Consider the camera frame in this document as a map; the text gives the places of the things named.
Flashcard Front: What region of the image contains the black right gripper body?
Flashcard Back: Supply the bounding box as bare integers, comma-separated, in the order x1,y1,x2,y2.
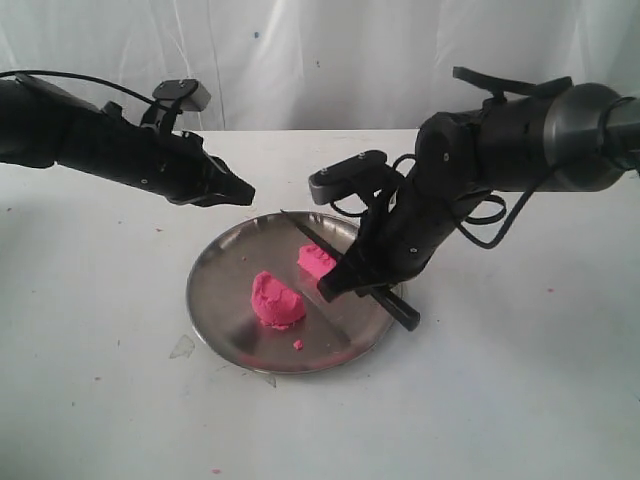
349,169,463,282

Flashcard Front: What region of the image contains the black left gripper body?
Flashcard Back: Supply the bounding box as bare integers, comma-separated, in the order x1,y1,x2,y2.
134,127,225,205

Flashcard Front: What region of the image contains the pink dough half piece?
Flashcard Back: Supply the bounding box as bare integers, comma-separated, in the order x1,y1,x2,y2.
297,243,336,280

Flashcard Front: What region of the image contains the black knife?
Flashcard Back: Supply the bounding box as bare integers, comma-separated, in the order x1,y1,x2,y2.
280,210,421,332

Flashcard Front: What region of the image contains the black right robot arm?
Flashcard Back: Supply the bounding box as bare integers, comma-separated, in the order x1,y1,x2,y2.
309,67,639,300

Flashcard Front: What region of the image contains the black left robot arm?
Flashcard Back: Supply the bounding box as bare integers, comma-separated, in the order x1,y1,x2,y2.
1,70,255,207

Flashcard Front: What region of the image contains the round steel plate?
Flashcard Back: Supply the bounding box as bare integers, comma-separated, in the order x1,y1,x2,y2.
186,213,395,374

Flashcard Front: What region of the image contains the white backdrop curtain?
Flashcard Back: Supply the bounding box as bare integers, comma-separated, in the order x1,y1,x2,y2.
1,1,639,130

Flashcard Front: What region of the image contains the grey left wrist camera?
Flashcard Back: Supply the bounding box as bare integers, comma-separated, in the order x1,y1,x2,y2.
152,79,211,112

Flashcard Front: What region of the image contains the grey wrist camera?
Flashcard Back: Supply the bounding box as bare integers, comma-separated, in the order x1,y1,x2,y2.
308,150,404,206
152,79,211,112

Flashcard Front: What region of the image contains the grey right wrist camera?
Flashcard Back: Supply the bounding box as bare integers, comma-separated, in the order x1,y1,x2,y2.
308,150,404,206

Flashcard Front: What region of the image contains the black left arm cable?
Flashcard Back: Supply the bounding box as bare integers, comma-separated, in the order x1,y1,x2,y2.
0,69,161,104

